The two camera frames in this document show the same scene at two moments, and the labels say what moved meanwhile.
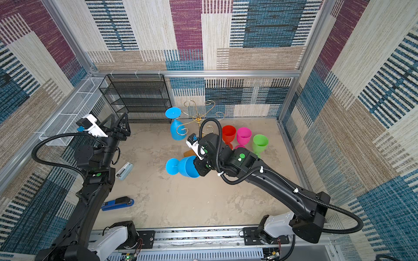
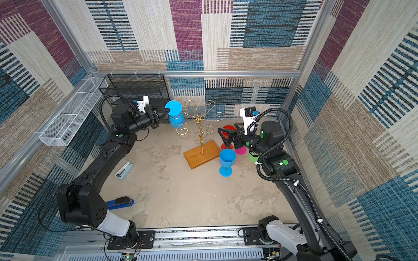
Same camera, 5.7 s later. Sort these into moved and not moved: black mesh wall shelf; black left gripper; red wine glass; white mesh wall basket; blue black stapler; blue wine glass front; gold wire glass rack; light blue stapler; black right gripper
Moved: black left gripper; black right gripper; blue wine glass front
Not moved: red wine glass; black mesh wall shelf; gold wire glass rack; light blue stapler; blue black stapler; white mesh wall basket
